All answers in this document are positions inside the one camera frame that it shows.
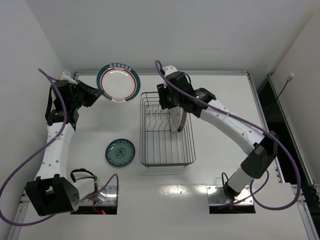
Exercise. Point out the blue patterned small plate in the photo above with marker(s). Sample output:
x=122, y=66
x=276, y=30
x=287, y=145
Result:
x=120, y=152

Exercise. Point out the green red rimmed plate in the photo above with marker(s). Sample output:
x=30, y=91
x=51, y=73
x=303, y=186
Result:
x=182, y=121
x=119, y=82

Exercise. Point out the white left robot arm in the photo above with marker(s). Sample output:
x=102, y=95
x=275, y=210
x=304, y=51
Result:
x=54, y=190

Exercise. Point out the metal wire dish rack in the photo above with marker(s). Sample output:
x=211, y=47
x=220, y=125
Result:
x=159, y=147

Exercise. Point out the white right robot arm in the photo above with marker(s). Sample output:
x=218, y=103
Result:
x=261, y=150

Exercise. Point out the white plate with flower motif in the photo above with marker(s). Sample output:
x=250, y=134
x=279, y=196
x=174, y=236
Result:
x=175, y=119

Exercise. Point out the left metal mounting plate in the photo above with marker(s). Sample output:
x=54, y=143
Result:
x=106, y=198

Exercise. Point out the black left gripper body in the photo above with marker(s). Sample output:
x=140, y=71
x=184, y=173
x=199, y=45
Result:
x=86, y=92

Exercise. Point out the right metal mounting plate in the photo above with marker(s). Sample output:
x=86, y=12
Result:
x=217, y=198

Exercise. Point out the metal mounting plate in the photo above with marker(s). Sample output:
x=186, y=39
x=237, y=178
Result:
x=217, y=198
x=106, y=198

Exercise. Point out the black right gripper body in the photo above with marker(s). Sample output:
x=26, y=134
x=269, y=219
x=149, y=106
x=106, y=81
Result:
x=178, y=107

